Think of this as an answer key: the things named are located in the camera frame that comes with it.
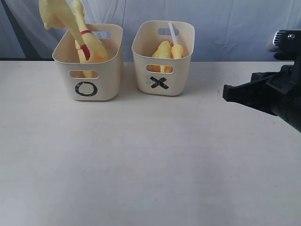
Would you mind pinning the headless yellow rubber chicken body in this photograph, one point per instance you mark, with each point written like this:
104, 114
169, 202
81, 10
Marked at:
163, 51

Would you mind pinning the yellow rubber chicken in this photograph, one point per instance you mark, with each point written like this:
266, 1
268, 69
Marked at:
57, 14
98, 52

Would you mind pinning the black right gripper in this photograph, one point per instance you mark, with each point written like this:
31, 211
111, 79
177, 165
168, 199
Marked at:
274, 93

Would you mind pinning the yellow rubber chicken front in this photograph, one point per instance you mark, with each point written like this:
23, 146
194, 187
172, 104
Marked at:
98, 52

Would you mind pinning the cream bin marked O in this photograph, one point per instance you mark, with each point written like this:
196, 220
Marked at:
91, 81

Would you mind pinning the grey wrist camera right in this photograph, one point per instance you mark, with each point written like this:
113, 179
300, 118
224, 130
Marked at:
286, 44

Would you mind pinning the cream bin marked X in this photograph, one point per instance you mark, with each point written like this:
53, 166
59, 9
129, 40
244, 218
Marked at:
162, 76

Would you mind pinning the blue backdrop cloth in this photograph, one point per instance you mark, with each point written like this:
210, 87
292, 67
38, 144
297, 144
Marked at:
225, 30

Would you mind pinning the chicken head with white tube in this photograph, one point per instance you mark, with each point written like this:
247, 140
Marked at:
177, 49

